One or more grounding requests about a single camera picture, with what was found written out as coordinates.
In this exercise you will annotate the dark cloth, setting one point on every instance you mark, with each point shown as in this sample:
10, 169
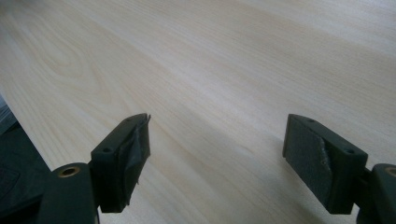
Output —
21, 174

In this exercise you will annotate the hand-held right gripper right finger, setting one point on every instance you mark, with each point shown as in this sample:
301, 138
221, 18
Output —
323, 165

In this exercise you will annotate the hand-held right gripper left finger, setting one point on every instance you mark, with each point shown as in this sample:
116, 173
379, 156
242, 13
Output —
120, 161

